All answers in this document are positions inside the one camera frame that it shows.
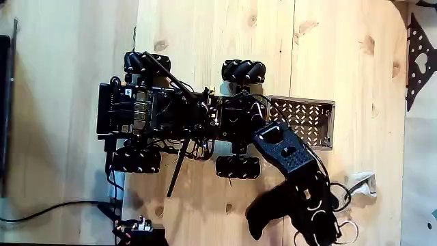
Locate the black perforated star panel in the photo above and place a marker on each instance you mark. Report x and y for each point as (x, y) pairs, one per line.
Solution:
(412, 58)

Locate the black flat panel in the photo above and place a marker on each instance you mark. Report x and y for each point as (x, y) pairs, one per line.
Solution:
(4, 119)

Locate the white sock with dark stripe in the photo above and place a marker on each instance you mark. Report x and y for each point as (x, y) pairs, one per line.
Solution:
(362, 177)

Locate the black mobile robot chassis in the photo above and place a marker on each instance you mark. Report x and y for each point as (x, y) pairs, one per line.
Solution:
(170, 116)

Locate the black antenna rod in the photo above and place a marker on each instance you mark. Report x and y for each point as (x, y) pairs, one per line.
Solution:
(169, 76)
(178, 171)

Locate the circuit board with silver ports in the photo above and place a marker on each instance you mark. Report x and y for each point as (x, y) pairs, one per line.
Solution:
(140, 109)

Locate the brown perforated plastic basket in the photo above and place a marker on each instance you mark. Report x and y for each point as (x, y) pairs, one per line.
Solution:
(328, 116)

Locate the black mecanum wheel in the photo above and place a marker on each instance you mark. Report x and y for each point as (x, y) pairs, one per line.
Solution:
(237, 167)
(244, 71)
(160, 63)
(136, 160)

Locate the white printed cloth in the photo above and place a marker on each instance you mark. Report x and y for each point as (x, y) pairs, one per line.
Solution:
(420, 153)

